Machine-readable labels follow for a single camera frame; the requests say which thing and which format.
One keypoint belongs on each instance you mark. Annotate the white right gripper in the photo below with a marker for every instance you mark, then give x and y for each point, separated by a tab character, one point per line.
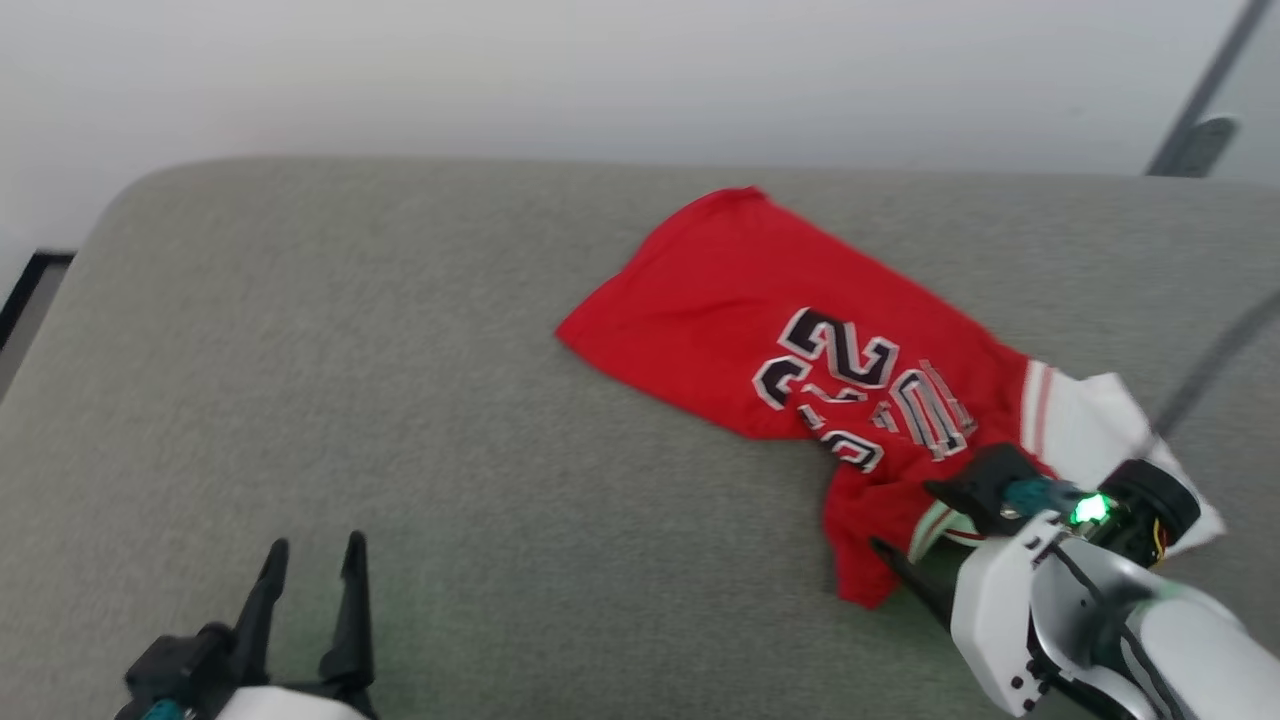
990	610

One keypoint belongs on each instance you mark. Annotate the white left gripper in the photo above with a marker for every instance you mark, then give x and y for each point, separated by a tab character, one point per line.
290	705

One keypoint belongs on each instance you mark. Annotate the red and white jersey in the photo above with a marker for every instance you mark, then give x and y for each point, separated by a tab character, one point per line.
720	300

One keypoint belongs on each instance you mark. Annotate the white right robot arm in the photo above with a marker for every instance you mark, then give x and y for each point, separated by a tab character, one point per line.
1200	650

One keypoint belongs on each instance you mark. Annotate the dark grey metal pole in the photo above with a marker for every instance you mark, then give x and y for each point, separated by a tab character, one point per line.
1205	90

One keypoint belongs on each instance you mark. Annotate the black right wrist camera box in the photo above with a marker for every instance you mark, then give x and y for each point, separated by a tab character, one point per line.
985	480

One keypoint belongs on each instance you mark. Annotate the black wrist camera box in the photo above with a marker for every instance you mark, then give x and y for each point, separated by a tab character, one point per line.
180	660
985	480

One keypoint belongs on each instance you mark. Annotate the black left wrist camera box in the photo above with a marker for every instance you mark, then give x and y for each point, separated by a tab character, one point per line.
180	660

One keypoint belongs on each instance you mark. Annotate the teal right camera plug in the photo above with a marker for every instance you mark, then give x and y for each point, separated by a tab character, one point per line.
1040	494

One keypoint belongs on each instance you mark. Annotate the teal camera plug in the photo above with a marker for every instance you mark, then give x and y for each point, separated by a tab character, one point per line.
1040	494
162	711

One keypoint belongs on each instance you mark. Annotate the teal left camera plug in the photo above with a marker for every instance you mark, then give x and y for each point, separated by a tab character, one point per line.
162	711

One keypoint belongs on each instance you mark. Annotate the black floor frame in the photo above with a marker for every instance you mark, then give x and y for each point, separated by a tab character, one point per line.
30	280

